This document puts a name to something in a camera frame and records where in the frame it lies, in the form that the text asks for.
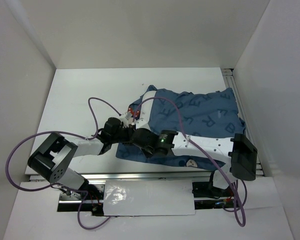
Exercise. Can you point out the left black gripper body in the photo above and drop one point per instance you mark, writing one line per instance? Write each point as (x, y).
(122, 136)

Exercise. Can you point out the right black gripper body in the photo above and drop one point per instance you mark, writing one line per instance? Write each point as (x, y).
(148, 153)

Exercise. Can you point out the blue cartoon print pillowcase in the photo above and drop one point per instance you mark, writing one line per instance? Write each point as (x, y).
(211, 115)

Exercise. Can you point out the white pillow yellow trim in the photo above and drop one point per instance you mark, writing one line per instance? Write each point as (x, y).
(146, 107)

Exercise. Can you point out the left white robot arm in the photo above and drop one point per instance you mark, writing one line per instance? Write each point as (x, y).
(52, 158)

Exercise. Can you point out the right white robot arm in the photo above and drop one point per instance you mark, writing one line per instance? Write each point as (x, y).
(217, 150)

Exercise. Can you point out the white cover sheet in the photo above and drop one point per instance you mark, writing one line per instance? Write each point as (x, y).
(133, 198)

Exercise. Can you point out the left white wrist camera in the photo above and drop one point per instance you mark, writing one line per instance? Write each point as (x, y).
(126, 118)

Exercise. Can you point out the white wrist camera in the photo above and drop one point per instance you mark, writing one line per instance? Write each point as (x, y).
(126, 118)
(142, 123)

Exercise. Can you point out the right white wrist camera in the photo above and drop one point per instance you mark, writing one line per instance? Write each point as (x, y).
(142, 123)

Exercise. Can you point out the aluminium front rail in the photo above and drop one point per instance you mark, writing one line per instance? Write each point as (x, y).
(148, 175)

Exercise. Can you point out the aluminium side rail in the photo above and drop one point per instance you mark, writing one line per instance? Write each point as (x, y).
(236, 100)

